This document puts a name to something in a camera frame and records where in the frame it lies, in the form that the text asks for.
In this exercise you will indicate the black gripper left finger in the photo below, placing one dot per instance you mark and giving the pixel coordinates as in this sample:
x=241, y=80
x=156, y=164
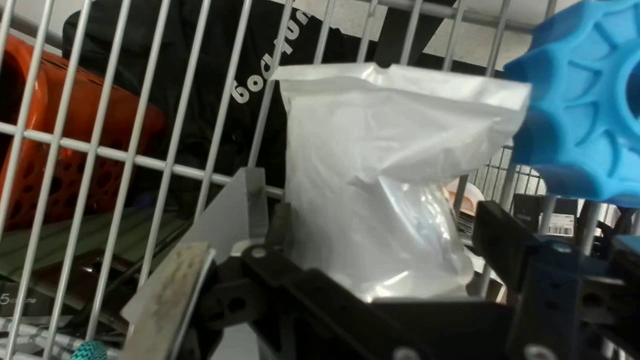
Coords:
x=305, y=314

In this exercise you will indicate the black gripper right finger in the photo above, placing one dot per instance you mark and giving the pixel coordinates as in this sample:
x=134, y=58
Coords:
x=566, y=304

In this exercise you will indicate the white plastic packet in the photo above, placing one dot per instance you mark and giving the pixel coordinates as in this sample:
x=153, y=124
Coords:
x=368, y=157

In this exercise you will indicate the grey triangular plastic piece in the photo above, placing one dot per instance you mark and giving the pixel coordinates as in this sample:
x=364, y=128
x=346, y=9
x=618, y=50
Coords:
x=159, y=313

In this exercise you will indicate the blue ridged plastic knob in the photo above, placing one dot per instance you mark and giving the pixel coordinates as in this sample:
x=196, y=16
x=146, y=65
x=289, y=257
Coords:
x=580, y=132

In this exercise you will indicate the black bag below shelf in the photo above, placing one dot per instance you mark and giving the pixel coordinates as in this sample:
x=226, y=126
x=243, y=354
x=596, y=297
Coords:
x=219, y=55

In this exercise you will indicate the orange tool below shelf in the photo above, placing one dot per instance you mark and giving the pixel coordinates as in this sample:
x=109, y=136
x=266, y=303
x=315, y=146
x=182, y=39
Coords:
x=77, y=134

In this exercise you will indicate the white wire shelf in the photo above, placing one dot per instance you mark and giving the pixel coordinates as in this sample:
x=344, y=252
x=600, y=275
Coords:
x=75, y=276

